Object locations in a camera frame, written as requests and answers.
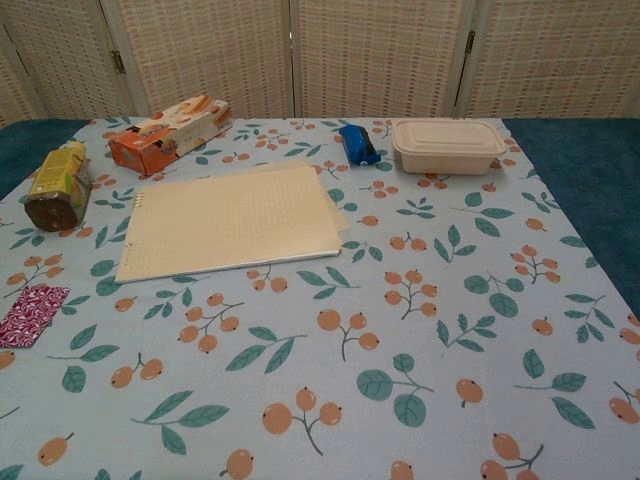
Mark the woven folding screen panel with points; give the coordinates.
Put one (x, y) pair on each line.
(210, 55)
(380, 55)
(10, 90)
(65, 60)
(560, 55)

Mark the cream loose-leaf paper pad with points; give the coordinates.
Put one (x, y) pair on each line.
(225, 220)

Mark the brass screen hinge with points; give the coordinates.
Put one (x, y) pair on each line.
(470, 42)
(117, 62)

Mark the orange biscuit box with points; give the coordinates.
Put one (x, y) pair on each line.
(160, 140)

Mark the blue snack packet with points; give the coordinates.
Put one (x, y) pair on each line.
(357, 145)

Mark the beige lidded lunch box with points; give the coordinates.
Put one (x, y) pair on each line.
(445, 147)

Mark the light blue fruit-print tablecloth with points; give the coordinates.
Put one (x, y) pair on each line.
(400, 325)

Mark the tea bottle with yellow label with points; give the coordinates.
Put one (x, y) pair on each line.
(55, 175)

